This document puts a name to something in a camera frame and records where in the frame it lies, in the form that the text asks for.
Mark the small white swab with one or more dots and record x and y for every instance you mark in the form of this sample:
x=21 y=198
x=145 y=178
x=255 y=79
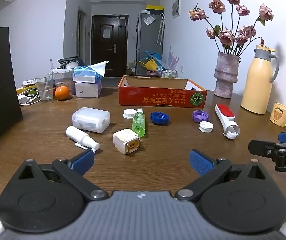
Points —
x=79 y=145

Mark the purple bottle cap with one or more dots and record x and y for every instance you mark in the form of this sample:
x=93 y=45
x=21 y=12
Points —
x=200 y=117

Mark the yellow bear mug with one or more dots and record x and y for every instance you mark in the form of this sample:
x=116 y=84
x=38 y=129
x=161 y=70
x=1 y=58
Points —
x=280 y=115

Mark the purple ceramic vase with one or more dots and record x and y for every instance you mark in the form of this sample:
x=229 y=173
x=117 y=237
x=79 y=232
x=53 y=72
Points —
x=225 y=77

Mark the white and purple tissue pack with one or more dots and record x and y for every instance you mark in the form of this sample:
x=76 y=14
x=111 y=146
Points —
x=86 y=90

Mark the green spray bottle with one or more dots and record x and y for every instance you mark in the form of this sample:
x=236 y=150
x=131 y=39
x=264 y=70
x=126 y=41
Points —
x=138 y=125

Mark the clear organizer with bottles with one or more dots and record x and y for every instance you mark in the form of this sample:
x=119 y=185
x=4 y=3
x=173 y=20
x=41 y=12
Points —
x=169 y=73

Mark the white ribbed bottle cap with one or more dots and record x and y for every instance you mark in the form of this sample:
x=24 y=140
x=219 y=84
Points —
x=128 y=113
x=206 y=126

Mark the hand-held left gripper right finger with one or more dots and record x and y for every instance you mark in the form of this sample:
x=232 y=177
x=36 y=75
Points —
x=201 y=162

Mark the clear container of nuts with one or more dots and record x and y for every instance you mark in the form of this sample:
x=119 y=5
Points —
x=63 y=82

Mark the white folded umbrella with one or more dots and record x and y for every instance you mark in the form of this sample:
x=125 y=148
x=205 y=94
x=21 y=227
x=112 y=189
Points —
x=161 y=28

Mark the red cardboard box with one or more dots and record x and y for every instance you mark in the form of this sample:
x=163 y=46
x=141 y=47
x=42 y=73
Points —
x=155 y=97

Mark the blue bottle cap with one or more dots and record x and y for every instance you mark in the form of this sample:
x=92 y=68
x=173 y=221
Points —
x=155 y=116

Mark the red and white lint brush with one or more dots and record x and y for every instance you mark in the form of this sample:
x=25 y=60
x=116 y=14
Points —
x=224 y=120

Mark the white straw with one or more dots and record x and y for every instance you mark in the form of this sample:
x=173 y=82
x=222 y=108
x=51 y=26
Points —
x=47 y=83

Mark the grey side door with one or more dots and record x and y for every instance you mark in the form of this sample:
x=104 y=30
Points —
x=81 y=37

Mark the clear glass cup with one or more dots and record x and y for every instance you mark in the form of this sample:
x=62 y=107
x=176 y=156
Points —
x=45 y=96

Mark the yellow bag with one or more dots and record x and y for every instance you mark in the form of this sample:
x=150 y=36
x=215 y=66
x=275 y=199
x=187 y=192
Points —
x=151 y=65

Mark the blue tissue pack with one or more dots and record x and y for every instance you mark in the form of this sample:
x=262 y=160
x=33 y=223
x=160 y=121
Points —
x=88 y=76

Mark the clear plastic bag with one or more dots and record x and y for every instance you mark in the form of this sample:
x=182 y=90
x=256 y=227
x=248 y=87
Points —
x=149 y=20

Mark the orange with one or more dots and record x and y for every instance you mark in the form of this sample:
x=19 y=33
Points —
x=62 y=93

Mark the yellow packet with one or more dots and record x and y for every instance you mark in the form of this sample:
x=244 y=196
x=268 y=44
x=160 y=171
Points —
x=24 y=89

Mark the pink purple decoration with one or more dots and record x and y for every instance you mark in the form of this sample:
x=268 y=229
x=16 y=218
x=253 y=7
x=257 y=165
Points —
x=173 y=58

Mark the white spray bottle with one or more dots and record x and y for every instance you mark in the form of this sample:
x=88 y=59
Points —
x=76 y=134

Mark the translucent plastic box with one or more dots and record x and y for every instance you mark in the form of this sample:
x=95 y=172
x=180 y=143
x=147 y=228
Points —
x=90 y=120

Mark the blue plastic rack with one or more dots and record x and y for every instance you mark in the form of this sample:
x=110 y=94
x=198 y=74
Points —
x=154 y=55

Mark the yellow and black box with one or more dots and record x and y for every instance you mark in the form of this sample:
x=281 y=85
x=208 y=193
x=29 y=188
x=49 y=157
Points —
x=154 y=7

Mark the yellow thermos jug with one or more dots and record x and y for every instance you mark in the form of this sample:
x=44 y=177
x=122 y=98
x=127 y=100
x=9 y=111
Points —
x=257 y=87

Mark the grey refrigerator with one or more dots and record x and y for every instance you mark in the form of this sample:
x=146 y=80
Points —
x=148 y=40

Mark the white cube power adapter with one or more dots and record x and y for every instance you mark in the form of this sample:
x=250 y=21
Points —
x=124 y=138

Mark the dried pink roses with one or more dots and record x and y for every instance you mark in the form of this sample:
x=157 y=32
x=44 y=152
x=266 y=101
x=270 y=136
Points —
x=225 y=36

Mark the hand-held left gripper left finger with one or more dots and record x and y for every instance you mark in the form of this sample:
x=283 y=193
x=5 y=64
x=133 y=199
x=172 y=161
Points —
x=84 y=161

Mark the dark brown door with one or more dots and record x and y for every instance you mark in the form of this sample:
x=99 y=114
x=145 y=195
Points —
x=98 y=50

